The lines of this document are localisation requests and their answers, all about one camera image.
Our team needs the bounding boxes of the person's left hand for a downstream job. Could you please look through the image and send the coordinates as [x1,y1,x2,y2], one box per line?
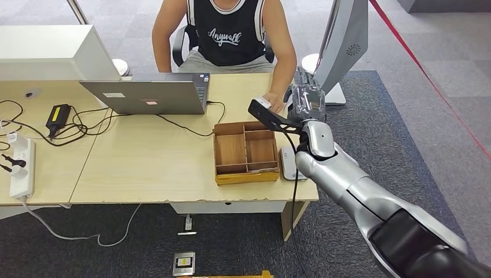
[263,92,287,114]

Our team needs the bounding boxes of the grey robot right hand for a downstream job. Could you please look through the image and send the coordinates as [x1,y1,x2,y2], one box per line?
[283,65,328,125]

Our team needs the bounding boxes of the white card reader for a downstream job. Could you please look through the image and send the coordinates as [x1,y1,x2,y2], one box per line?
[279,145,309,182]

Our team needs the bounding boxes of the person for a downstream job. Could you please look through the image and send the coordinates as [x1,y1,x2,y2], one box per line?
[151,0,298,114]

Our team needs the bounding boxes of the stanchion with round base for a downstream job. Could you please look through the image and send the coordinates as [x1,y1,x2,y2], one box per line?
[301,0,340,74]
[65,0,130,76]

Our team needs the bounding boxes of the silver kiosk terminal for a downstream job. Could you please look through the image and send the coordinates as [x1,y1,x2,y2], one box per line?
[312,0,370,106]

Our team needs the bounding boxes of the wooden desk organiser tray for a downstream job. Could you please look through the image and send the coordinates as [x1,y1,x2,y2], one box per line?
[212,121,281,186]

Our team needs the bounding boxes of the dark grey floor rug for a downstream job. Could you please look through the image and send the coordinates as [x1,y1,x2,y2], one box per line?
[0,70,477,278]

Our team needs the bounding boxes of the red barrier tape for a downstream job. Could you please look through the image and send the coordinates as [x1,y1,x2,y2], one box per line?
[369,0,491,160]

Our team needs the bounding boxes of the white desk crossbeam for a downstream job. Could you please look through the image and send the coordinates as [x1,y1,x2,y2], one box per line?
[0,204,72,221]
[170,200,288,215]

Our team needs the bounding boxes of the wooden desk leg panel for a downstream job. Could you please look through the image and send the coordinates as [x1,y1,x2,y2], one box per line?
[281,200,311,242]

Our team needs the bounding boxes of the grey laptop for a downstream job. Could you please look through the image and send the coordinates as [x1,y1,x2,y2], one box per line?
[79,72,211,116]

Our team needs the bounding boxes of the white floor plug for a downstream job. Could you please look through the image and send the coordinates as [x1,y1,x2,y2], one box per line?
[177,214,197,236]

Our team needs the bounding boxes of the dark grey furniture base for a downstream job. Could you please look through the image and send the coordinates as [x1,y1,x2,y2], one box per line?
[397,0,491,14]

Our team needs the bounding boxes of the metal floor socket box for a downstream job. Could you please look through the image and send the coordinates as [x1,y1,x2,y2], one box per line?
[173,251,196,277]

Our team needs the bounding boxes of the black laptop power adapter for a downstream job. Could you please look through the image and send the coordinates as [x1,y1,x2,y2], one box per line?
[45,104,72,139]

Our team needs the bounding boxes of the white counter box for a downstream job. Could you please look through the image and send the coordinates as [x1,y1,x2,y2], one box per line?
[0,24,122,82]

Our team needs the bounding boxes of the white power strip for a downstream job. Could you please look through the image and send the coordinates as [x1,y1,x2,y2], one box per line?
[9,138,36,200]

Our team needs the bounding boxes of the black plug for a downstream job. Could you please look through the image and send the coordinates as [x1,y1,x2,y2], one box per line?
[0,153,27,173]

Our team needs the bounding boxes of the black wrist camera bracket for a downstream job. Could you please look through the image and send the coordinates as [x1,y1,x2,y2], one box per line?
[247,98,304,134]

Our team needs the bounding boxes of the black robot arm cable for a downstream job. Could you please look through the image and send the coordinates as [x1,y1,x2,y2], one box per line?
[281,128,307,278]

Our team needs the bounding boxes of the black laptop charging cable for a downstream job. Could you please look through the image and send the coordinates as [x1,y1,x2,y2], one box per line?
[155,100,227,138]

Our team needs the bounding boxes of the black mains cable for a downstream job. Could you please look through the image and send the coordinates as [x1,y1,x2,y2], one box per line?
[0,100,118,148]

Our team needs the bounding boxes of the white power strip cable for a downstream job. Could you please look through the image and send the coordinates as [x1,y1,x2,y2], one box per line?
[21,197,142,248]

